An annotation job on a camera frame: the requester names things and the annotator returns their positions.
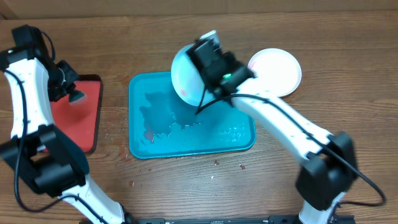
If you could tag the light blue plate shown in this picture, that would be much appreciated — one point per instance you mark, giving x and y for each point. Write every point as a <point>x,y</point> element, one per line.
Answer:
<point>186,80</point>

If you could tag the dark red water tray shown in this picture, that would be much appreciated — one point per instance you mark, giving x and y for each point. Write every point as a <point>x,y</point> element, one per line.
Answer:
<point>80,119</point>

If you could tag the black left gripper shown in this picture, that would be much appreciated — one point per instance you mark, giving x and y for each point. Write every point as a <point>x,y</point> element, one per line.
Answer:
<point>72,75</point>

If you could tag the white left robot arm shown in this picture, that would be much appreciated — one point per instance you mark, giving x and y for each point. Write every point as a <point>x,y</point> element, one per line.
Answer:
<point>39,153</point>

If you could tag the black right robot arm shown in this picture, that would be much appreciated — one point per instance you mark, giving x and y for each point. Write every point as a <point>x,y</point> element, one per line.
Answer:
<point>203,74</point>

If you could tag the blue plastic tray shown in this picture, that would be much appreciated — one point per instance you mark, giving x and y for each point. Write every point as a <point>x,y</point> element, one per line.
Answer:
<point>162,125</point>

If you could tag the white plate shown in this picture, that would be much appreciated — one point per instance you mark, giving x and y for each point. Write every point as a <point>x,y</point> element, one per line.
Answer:
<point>278,69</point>

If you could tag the cardboard back panel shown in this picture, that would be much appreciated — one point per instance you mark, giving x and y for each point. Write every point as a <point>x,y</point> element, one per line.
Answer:
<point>50,9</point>

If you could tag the green and tan sponge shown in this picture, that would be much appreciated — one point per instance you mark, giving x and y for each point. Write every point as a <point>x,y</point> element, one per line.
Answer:
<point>76,96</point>

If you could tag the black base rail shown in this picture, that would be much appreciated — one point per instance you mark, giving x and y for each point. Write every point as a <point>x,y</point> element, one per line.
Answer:
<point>273,219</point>

